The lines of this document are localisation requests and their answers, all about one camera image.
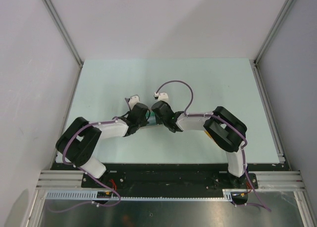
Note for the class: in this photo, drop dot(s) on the aluminium frame post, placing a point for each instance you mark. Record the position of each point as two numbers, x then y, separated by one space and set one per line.
62 30
281 17

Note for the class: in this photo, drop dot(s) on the right aluminium frame post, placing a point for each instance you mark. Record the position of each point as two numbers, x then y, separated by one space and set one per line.
281 17

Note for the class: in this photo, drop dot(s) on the white slotted cable duct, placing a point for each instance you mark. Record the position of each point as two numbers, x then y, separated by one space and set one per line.
100 196

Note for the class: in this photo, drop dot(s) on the grey glasses case green lining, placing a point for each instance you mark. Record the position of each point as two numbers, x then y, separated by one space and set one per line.
151 123

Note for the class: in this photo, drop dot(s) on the right aluminium side rail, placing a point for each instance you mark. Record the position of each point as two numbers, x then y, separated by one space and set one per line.
269 114

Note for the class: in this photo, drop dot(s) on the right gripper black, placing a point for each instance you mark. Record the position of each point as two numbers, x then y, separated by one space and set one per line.
158 121

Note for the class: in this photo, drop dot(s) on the left aluminium frame post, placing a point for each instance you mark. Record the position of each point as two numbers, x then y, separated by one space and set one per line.
62 30

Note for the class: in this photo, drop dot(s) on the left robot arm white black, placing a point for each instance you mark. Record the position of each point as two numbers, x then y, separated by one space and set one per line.
78 142

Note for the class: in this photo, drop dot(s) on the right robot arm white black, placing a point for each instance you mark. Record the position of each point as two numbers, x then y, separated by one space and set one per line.
226 130

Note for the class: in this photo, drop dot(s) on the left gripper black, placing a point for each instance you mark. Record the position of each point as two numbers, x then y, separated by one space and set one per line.
144 122

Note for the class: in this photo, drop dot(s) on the aluminium frame crossbar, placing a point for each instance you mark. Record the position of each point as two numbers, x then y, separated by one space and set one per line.
266 180

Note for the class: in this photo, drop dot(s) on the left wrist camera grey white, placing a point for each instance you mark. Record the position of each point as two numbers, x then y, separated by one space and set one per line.
132 101

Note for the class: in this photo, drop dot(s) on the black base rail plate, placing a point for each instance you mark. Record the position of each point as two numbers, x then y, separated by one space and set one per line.
168 180

